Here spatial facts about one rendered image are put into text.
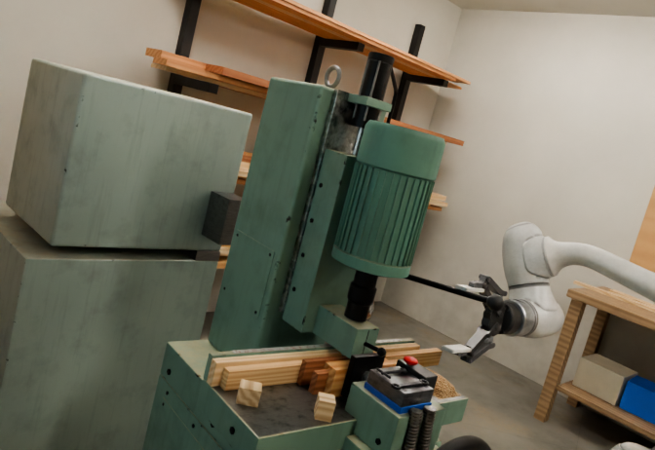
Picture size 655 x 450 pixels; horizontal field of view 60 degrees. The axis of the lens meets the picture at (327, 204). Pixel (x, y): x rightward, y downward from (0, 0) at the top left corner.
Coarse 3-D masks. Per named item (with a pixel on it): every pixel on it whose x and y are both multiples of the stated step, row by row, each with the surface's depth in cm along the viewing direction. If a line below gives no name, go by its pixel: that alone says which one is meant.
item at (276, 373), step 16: (400, 352) 142; (416, 352) 145; (432, 352) 148; (224, 368) 110; (240, 368) 111; (256, 368) 113; (272, 368) 115; (288, 368) 118; (224, 384) 109; (272, 384) 116
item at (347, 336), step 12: (324, 312) 131; (336, 312) 130; (324, 324) 130; (336, 324) 127; (348, 324) 124; (360, 324) 125; (372, 324) 128; (324, 336) 130; (336, 336) 127; (348, 336) 124; (360, 336) 123; (372, 336) 126; (336, 348) 126; (348, 348) 124; (360, 348) 124
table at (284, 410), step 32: (288, 384) 119; (224, 416) 105; (256, 416) 103; (288, 416) 106; (352, 416) 112; (448, 416) 132; (256, 448) 97; (288, 448) 101; (320, 448) 107; (352, 448) 109
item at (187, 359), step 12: (168, 348) 146; (180, 348) 145; (192, 348) 147; (204, 348) 149; (168, 360) 146; (180, 360) 141; (192, 360) 140; (204, 360) 142; (168, 372) 144; (180, 372) 140; (192, 372) 136; (204, 372) 136; (180, 384) 139; (192, 384) 135; (180, 396) 139; (192, 396) 135; (192, 408) 134; (204, 420) 130; (216, 432) 125; (228, 444) 121
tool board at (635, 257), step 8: (648, 208) 380; (648, 216) 380; (648, 224) 379; (640, 232) 382; (648, 232) 379; (640, 240) 382; (648, 240) 378; (640, 248) 381; (648, 248) 378; (632, 256) 384; (640, 256) 381; (648, 256) 378; (640, 264) 380; (648, 264) 377
